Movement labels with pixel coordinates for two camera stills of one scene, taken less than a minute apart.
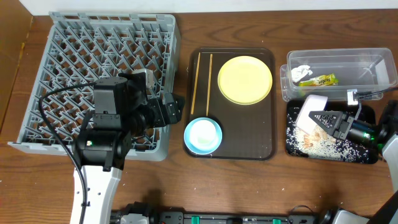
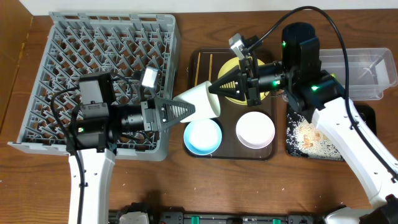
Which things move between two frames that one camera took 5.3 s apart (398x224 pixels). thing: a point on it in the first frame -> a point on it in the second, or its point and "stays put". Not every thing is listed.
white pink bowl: [304, 121] -> [255, 129]
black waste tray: [318, 145] stays put
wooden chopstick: [195, 81] stays put
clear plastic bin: [334, 72] stays put
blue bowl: [203, 135] stays put
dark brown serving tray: [249, 131] stays put
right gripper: [342, 125] -> [249, 84]
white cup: [203, 134] -> [206, 104]
